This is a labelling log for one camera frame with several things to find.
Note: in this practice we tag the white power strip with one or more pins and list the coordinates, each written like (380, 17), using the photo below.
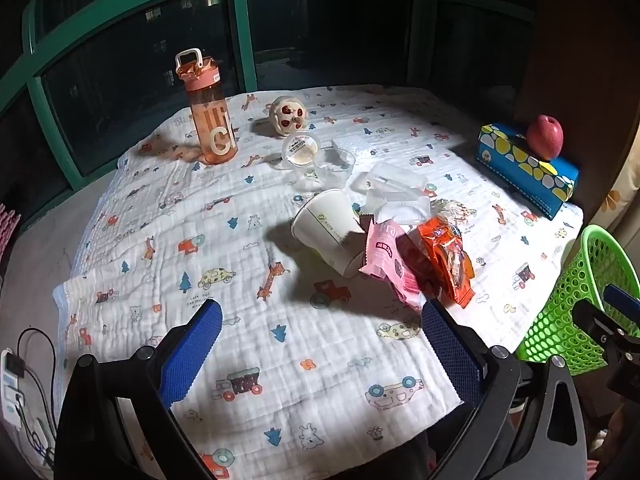
(12, 390)

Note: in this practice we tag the red apple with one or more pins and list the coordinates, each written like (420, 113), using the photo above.
(545, 137)

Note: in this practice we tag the flowered curtain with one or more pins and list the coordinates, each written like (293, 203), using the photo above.
(620, 195)

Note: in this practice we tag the green plastic basket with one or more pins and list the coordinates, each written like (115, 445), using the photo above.
(565, 305)

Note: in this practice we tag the cream plush toy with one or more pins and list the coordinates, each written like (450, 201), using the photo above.
(285, 112)

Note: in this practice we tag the orange water bottle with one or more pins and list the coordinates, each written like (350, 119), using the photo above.
(212, 125)

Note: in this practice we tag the orange snack wrapper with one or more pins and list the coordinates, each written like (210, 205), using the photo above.
(450, 260)

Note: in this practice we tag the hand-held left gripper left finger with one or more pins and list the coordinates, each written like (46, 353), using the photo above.
(192, 355)

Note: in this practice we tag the clear plastic tray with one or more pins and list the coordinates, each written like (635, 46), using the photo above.
(395, 177)

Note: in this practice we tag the round clear lid container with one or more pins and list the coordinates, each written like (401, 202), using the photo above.
(300, 150)

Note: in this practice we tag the white paper cup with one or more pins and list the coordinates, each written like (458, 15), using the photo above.
(325, 220)

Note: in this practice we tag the pink snack wrapper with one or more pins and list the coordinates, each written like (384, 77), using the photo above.
(387, 257)

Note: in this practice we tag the blue spotted tissue box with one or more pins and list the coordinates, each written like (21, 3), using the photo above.
(515, 165)

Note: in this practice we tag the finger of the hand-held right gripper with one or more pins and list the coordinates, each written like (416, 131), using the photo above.
(600, 322)
(620, 297)

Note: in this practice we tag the pink lattice object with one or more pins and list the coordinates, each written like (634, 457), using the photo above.
(7, 230)

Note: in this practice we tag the clear plastic cup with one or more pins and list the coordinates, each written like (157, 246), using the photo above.
(332, 172)

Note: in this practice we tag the green window frame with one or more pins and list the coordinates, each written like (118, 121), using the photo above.
(245, 35)

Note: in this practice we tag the clear plastic packaging piece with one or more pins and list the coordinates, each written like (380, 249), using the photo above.
(400, 207)

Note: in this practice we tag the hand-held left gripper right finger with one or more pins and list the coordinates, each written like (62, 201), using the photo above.
(450, 355)

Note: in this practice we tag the printed blanket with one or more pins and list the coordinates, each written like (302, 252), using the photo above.
(290, 370)

